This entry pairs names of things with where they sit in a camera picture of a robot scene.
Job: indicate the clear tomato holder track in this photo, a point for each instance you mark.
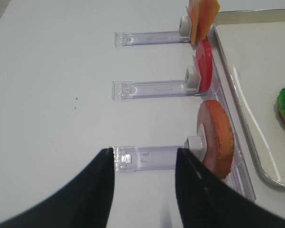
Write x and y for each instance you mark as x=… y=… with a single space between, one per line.
x=190 y=86

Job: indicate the clear bun holder track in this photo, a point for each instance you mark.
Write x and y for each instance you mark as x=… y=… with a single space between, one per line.
x=132 y=159

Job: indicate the standing red tomato slice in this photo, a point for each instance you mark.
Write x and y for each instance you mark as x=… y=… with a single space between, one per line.
x=203 y=63

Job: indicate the orange cheese slice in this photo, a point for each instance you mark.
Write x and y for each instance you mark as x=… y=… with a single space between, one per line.
x=193 y=11
x=207 y=14

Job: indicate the clear cheese holder track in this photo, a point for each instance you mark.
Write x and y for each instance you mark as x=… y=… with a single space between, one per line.
x=182 y=35

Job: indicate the standing orange cheese slice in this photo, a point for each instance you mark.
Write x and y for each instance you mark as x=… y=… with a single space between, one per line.
x=193 y=11

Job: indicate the clear left long rail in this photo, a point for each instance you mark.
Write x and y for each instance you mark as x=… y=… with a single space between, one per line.
x=239 y=179

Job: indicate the green lettuce on tray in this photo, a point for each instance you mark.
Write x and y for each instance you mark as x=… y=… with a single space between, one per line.
x=281 y=101

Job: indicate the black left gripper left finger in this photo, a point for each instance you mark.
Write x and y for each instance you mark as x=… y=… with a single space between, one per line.
x=85 y=202

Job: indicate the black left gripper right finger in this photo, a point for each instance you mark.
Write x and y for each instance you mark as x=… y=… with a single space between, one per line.
x=204 y=201

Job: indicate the standing bun slice left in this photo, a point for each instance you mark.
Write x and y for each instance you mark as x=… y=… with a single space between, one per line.
x=219 y=138

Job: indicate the white metal tray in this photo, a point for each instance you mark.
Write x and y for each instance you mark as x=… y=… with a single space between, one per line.
x=252 y=49

